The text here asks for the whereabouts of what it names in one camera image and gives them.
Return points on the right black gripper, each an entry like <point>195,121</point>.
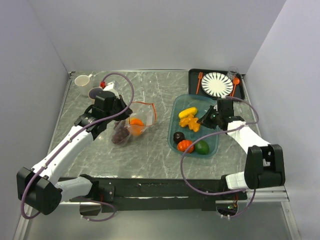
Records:
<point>205,121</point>

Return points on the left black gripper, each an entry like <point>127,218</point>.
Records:
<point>125,115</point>

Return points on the orange dried fruit pieces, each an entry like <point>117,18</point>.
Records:
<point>190,122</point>

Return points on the yellow corn cob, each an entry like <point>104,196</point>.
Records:
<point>186,112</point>

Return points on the green avocado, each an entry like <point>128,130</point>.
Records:
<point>202,147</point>

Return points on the red grape bunch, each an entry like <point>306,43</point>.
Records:
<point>121,134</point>

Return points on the orange tangerine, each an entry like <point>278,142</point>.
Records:
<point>136,126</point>

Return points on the small orange pumpkin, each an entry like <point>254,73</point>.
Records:
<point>184,144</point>

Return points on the clear zip top bag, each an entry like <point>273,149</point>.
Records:
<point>143,116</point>

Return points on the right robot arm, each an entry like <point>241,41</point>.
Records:
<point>264,166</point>

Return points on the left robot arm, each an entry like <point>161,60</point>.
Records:
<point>40,187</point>

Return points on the teal transparent food tray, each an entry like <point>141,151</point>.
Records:
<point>183,102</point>

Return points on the beige mug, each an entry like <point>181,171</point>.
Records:
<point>94,92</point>

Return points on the white mug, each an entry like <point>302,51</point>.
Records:
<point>84,84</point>

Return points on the white striped plate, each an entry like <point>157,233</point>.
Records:
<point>216,84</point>

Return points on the black serving tray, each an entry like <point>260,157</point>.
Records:
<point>193,81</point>

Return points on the orange plastic spoon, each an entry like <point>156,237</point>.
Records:
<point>236,82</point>

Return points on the orange plastic fork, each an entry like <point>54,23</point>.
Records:
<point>200,76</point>

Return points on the clear drinking glass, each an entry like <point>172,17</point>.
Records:
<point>232,72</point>

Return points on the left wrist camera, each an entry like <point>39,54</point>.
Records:
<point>111,87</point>

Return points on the black base frame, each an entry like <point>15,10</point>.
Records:
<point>147,194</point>

